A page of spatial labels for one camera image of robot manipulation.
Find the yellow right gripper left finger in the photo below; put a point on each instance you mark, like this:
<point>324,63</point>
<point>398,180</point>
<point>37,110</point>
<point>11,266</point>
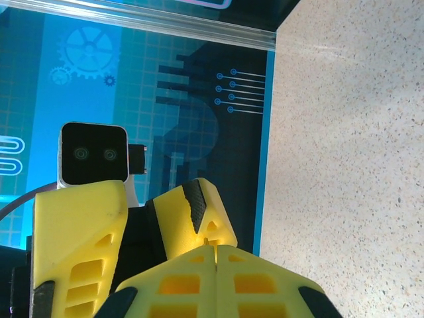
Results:
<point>179,291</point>

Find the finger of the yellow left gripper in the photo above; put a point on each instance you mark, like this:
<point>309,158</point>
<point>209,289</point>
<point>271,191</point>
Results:
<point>76,225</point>
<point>175,215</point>

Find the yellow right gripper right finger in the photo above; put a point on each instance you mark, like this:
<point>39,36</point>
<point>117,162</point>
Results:
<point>258,291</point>

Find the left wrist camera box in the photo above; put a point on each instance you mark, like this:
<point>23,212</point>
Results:
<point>92,152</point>

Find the aluminium corner post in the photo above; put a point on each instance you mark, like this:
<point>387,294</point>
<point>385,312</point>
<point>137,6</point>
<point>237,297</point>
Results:
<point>165,23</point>

